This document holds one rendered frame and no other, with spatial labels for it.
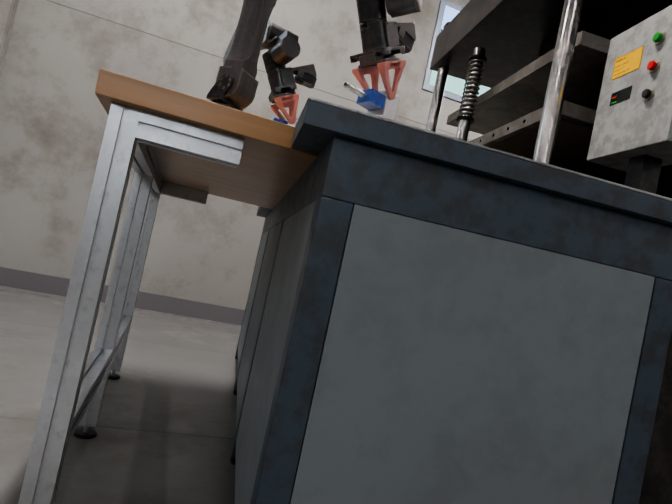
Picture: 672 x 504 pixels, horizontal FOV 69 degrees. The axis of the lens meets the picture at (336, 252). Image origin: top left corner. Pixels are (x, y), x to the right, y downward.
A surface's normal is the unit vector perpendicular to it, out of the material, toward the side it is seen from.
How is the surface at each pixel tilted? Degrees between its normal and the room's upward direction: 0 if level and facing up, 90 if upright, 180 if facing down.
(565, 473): 90
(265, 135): 90
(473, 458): 90
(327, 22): 90
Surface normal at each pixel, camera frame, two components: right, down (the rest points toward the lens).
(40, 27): 0.30, 0.04
